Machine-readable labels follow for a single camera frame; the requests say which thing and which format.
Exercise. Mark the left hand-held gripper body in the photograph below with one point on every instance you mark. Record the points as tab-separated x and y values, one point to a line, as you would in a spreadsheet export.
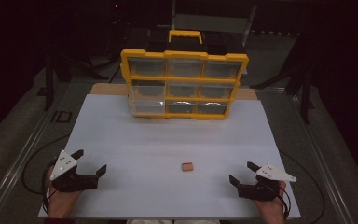
70	182

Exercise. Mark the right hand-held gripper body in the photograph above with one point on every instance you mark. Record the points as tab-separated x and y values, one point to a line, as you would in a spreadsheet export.
261	190

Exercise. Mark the small brown block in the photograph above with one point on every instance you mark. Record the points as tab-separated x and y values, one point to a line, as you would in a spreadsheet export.
187	166

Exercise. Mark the clear plastic drawer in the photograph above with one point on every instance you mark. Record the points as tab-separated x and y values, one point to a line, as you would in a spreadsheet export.
146	99

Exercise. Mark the yellow drawer organizer cabinet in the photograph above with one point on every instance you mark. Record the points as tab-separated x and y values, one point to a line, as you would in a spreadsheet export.
185	74

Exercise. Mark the person's left hand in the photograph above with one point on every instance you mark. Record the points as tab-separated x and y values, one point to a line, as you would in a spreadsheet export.
60	202

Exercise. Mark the person's right hand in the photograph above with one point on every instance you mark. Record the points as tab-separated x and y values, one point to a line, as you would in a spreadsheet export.
272	210

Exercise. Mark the black stand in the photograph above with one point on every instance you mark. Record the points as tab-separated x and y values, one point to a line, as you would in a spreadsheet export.
304	77
49	81

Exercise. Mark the metal floor rail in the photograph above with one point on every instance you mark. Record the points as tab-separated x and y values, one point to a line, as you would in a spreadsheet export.
317	149
15	165

